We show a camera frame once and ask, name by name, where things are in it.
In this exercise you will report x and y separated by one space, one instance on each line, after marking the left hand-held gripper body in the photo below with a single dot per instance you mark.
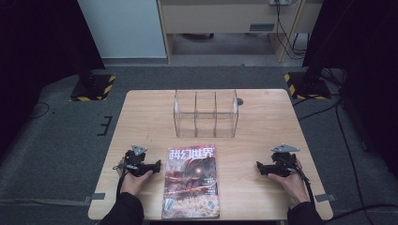
136 162

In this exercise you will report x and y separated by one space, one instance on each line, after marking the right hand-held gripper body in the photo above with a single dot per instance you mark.
283 164

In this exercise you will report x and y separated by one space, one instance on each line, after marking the person's left hand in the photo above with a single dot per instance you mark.
134 184

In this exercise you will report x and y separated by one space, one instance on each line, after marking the person's right hand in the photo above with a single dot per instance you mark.
292 186

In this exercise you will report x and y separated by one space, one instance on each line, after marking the red illustrated magazine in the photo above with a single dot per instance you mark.
191 184

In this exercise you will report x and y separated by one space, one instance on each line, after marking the grey tape strip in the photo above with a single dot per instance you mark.
95 197
325 197

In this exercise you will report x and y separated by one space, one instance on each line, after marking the clear acrylic divided organizer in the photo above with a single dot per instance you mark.
205 115

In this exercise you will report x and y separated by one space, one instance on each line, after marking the black stand base striped edge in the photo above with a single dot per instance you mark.
308 87
94 89

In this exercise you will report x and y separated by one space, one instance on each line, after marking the black curtain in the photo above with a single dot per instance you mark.
40 62
366 62

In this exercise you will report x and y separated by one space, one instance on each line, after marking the white panel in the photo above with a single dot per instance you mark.
122 28

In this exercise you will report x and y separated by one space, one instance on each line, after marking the beige wooden desk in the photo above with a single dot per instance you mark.
219 18

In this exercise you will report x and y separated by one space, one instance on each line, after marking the white power strip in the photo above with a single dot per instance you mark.
280 2

